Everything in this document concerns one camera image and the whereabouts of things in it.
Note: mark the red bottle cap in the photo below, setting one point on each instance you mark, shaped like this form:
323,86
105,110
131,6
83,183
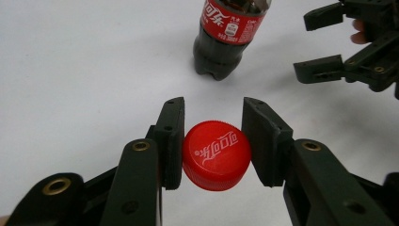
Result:
216,157

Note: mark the cola bottle with red label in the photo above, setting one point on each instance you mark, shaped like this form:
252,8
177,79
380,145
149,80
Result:
224,37

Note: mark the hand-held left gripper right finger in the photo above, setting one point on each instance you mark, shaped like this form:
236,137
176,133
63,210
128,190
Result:
265,144

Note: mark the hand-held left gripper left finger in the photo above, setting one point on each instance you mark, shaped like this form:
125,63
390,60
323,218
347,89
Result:
169,141

